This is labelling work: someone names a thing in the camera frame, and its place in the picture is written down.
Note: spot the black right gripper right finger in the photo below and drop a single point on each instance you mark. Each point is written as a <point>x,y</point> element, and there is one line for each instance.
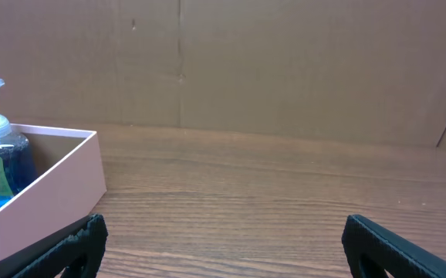
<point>373,251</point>

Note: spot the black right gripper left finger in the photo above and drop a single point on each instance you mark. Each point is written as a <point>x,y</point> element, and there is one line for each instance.
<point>76,250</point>

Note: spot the white cardboard box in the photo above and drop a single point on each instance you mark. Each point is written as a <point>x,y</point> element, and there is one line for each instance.
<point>69,185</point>

